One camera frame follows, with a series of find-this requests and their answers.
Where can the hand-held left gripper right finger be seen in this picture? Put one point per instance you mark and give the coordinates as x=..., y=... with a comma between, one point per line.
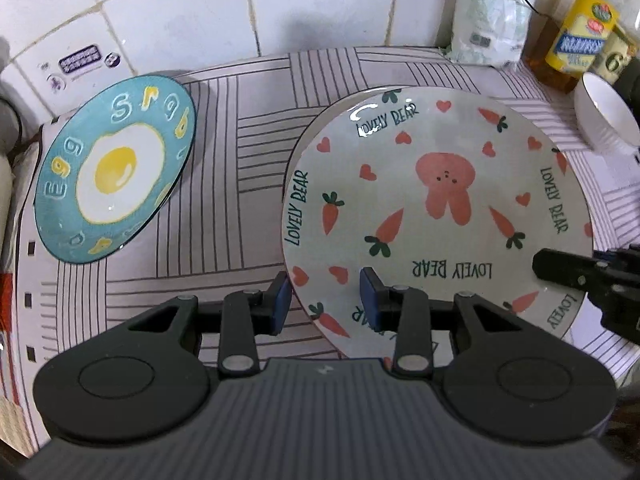
x=369, y=300

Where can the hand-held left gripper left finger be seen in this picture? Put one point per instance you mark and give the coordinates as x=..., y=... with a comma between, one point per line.
x=281, y=305

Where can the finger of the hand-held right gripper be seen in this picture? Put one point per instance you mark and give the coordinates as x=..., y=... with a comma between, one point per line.
x=560, y=267

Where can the white bunny carrot plate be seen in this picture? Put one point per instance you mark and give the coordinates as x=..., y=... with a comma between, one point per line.
x=440, y=185

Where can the white ribbed bowl black rim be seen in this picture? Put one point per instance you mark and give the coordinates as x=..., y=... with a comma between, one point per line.
x=600, y=110

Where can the blue fried egg plate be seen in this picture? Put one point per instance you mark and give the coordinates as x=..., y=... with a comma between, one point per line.
x=120, y=165

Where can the striped table mat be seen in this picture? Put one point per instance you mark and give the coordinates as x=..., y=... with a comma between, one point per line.
x=240, y=135

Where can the clear white vinegar bottle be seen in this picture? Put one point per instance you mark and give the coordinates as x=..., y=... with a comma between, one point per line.
x=617, y=60

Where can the yellow label cooking wine bottle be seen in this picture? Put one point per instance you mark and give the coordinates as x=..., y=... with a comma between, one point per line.
x=580, y=35

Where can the white plastic packet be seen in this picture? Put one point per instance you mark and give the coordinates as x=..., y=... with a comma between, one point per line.
x=490, y=15

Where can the small wall sticker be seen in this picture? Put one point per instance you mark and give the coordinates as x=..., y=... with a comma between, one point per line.
x=80, y=62

